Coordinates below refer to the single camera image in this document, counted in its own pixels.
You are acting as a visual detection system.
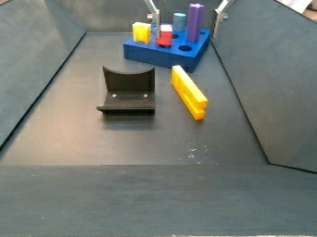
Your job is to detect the red pentagon block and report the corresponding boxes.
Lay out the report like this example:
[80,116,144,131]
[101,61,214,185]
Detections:
[156,24,174,47]

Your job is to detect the purple star prism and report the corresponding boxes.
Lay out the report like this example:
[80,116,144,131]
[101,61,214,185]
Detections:
[186,4,206,43]

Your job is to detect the black curved stand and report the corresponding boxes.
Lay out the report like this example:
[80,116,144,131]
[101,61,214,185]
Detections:
[96,68,156,113]

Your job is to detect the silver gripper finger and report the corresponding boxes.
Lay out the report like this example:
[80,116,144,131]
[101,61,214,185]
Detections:
[143,0,160,38]
[211,0,234,38]

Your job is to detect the yellow double-square block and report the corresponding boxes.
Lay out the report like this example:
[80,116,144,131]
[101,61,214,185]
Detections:
[171,65,208,120]

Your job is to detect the blue peg board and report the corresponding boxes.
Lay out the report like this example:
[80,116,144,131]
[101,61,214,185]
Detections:
[123,29,210,72]

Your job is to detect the yellow arch block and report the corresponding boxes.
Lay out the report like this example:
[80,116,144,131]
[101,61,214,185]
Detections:
[132,22,151,44]

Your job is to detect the light blue cylinder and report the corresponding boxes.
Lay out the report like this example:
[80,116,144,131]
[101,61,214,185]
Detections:
[174,13,186,31]

